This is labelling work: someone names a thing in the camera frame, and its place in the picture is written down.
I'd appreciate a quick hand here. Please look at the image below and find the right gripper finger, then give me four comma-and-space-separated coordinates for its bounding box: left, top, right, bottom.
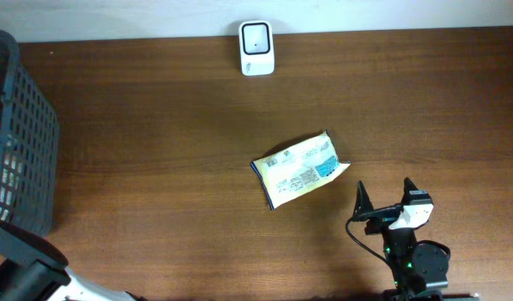
401, 177, 418, 205
351, 181, 374, 222

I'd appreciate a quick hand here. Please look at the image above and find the yellow snack bag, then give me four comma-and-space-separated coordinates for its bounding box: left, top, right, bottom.
250, 130, 351, 211

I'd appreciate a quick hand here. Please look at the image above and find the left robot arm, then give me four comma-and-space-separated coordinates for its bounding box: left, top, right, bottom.
0, 220, 139, 301

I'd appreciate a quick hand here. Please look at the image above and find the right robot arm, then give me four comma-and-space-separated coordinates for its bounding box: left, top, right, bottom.
345, 178, 451, 301

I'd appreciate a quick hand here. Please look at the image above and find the white barcode scanner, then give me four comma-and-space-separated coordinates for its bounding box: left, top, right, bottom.
238, 20, 275, 77

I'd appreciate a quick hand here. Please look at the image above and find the grey plastic mesh basket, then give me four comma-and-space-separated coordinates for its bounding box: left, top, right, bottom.
0, 29, 60, 237

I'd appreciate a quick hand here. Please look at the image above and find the right black cable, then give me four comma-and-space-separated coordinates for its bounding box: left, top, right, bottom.
344, 203, 412, 301

